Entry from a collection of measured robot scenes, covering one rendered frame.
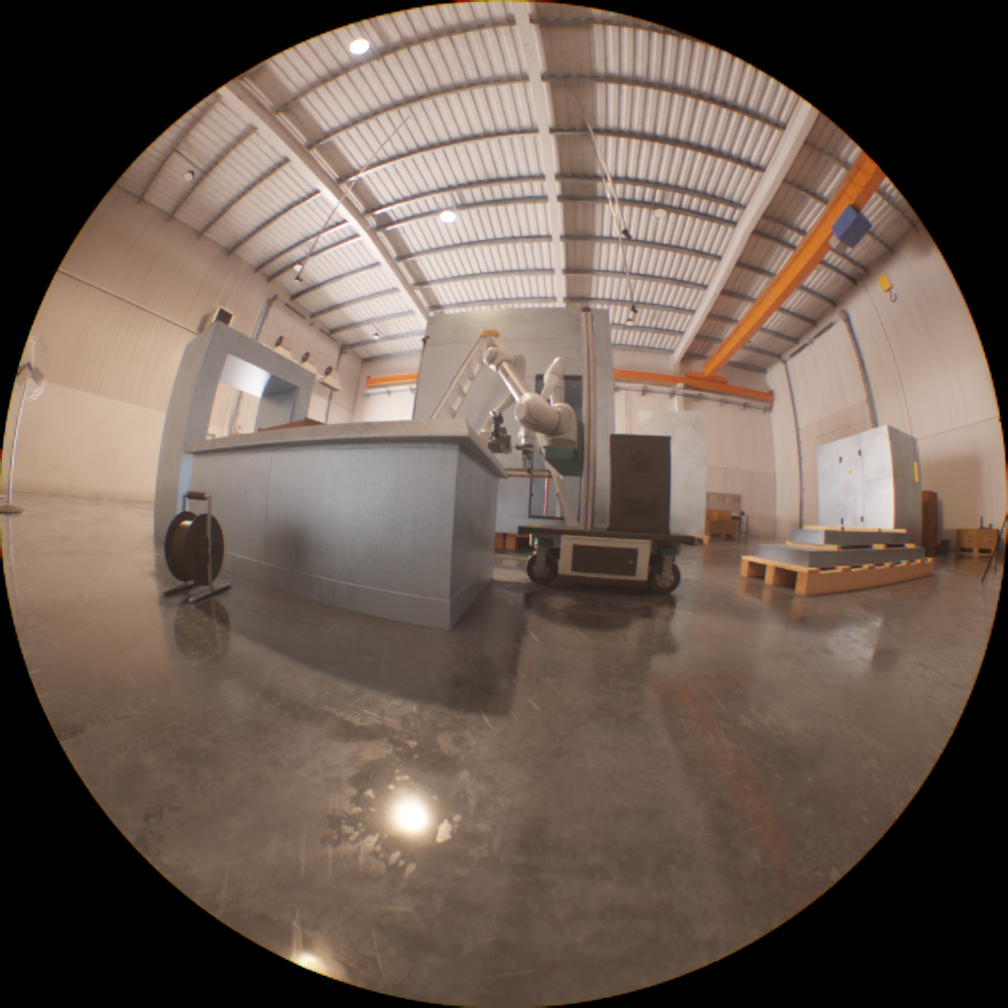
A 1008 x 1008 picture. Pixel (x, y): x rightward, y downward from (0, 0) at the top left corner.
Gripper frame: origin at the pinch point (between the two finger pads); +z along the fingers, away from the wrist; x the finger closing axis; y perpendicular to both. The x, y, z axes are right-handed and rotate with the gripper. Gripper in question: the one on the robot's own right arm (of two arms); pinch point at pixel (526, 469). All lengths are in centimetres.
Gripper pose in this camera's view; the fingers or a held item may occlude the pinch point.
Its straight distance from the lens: 216.3
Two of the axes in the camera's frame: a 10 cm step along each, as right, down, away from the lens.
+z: -0.6, 10.0, -0.3
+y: 9.4, 0.5, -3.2
